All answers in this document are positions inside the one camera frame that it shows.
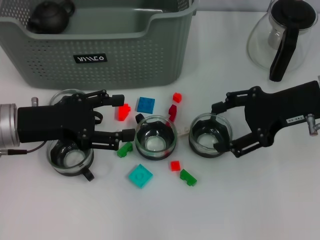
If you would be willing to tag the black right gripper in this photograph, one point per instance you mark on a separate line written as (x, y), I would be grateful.
(275, 107)

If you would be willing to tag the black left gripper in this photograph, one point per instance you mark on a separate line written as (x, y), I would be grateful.
(50, 125)

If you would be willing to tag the glass teacup black holder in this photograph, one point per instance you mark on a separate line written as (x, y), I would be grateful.
(70, 162)
(57, 97)
(155, 145)
(207, 140)

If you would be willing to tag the grey-green perforated storage bin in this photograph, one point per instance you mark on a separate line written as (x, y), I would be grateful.
(125, 50)

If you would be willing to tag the bright red slope brick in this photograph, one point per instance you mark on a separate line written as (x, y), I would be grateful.
(122, 112)

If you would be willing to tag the blue square plate brick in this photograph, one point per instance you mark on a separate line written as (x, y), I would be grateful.
(145, 104)

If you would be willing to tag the green brick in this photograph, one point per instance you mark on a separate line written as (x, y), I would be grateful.
(123, 150)
(187, 177)

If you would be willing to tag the white brick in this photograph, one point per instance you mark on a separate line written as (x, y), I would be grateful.
(183, 130)

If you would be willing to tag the dark red brick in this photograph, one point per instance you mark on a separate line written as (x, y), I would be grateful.
(172, 111)

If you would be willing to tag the small red brick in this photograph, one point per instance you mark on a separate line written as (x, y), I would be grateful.
(177, 97)
(175, 165)

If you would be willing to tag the teal square plate brick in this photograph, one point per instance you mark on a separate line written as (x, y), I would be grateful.
(140, 176)

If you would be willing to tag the left gripper silver plug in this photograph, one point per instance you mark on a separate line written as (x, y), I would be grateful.
(34, 101)

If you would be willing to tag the dark clay teapot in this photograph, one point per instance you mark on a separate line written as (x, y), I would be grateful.
(50, 17)

